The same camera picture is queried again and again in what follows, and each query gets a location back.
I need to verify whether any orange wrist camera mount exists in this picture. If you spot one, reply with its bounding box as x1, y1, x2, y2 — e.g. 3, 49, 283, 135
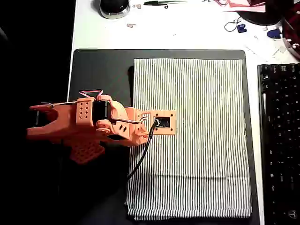
147, 109, 177, 137

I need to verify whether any black keyboard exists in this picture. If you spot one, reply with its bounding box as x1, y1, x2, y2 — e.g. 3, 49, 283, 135
257, 62, 300, 225

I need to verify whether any dark red patterned fabric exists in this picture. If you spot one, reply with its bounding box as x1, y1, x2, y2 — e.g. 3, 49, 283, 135
281, 2, 300, 59

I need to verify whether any black silver computer mouse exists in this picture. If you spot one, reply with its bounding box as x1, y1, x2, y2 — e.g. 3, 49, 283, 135
98, 0, 131, 19

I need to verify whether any black round disc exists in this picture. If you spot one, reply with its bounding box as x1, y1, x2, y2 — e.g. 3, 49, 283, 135
236, 0, 285, 26

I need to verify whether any pink paper sheet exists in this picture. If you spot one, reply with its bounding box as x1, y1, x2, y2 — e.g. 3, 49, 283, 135
220, 0, 267, 13

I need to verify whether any black pen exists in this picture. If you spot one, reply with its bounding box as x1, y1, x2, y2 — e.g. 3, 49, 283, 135
143, 0, 188, 8

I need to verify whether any thin black wire loop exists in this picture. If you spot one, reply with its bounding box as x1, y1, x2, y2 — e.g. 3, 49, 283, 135
224, 16, 243, 32

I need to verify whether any striped grey white cloth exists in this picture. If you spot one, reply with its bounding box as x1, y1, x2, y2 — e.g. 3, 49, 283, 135
124, 58, 253, 221

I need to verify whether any black desk mat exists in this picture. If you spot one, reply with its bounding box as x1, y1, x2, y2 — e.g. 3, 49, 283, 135
67, 48, 260, 225

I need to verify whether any black camera cable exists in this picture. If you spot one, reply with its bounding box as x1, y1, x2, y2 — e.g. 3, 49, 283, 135
126, 118, 159, 187

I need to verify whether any orange perforated base plate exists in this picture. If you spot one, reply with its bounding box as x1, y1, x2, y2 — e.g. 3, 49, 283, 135
69, 140, 105, 166

